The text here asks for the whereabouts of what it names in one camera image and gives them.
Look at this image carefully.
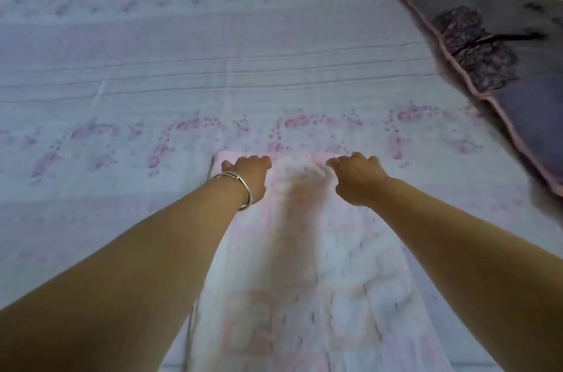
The silver bangle bracelet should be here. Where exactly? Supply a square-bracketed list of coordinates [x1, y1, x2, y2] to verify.
[210, 172, 254, 212]

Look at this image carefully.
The person's right hand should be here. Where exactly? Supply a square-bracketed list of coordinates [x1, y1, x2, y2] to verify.
[325, 152, 396, 208]

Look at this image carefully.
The bed with floral white sheet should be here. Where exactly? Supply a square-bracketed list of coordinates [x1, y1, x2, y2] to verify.
[0, 0, 563, 372]

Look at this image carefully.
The person's left forearm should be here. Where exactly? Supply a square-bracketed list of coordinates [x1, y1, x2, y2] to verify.
[0, 173, 252, 372]

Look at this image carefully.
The person's right forearm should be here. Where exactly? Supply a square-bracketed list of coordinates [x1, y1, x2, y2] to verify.
[371, 178, 563, 372]

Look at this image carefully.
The person's left hand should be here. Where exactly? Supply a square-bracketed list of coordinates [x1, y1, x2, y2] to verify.
[221, 155, 272, 209]

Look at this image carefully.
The pink and white towel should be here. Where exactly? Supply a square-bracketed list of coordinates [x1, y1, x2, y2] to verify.
[184, 150, 454, 372]

